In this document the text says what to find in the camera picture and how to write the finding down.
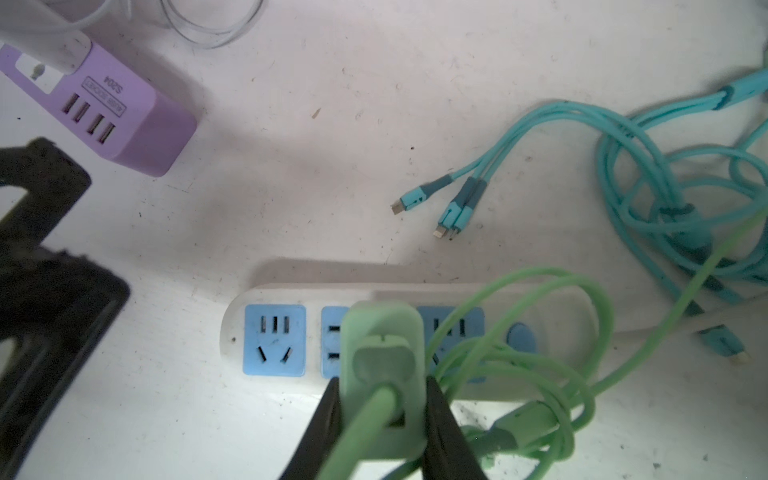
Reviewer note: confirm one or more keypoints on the light green charger adapter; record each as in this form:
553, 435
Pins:
383, 345

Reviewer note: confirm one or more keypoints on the white power strip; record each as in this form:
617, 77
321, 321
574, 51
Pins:
286, 337

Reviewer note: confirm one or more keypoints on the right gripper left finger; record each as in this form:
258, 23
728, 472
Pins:
319, 437

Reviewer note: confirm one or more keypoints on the white charger plug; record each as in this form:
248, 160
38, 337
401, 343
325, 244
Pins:
65, 52

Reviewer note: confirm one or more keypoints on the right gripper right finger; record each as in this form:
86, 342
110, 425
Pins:
447, 454

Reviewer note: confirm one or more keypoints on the purple power strip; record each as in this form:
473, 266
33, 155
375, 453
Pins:
110, 108

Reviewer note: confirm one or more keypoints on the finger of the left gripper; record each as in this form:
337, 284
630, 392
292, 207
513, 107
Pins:
55, 307

